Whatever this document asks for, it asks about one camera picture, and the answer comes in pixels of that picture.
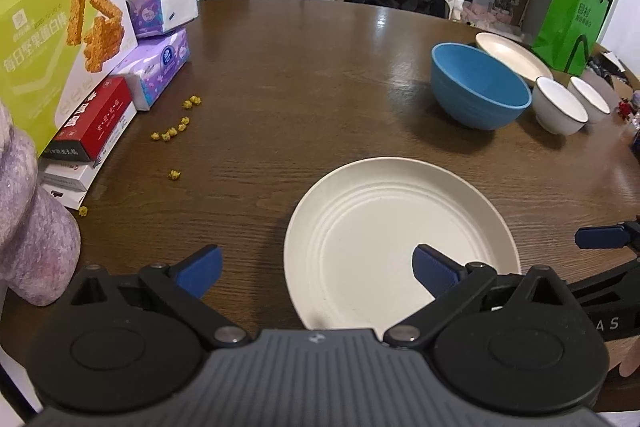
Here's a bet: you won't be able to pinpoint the white flat box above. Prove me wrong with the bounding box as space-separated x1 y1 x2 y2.
39 119 138 210

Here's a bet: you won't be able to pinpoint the green paper bag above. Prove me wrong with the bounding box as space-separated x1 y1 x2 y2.
531 0 611 75

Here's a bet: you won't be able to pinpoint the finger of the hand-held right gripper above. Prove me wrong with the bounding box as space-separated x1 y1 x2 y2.
574 218 640 253
570 257 640 304

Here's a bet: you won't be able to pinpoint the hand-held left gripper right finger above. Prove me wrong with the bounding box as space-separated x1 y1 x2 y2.
382 243 571 349

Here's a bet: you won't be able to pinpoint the small cream plate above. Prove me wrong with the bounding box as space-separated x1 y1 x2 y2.
475 32 554 88

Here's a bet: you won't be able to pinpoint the large cream plate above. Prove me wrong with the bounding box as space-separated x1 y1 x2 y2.
283 157 522 330

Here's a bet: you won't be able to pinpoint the lime green snack box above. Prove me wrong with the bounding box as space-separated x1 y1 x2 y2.
0 0 138 158

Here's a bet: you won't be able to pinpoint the scattered yellow snack pieces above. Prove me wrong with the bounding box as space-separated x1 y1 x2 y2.
77 94 203 215

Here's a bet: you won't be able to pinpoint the purple tissue pack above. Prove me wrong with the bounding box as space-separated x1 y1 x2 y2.
125 0 198 39
111 27 191 111

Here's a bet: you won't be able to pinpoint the red box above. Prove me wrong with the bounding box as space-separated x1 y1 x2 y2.
40 75 137 162

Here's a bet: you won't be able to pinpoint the blue bowl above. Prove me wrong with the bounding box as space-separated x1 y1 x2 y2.
431 43 532 131

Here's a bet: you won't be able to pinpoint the open cardboard box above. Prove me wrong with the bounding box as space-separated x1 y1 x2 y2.
587 49 640 108

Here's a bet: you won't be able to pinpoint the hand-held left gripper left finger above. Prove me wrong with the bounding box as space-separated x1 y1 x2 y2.
70 244 251 350

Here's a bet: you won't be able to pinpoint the white bowl with dark rim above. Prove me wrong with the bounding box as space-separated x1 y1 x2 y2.
531 76 590 136
568 76 612 124

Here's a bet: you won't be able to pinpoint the person's right hand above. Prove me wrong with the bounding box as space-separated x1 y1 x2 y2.
607 334 640 378

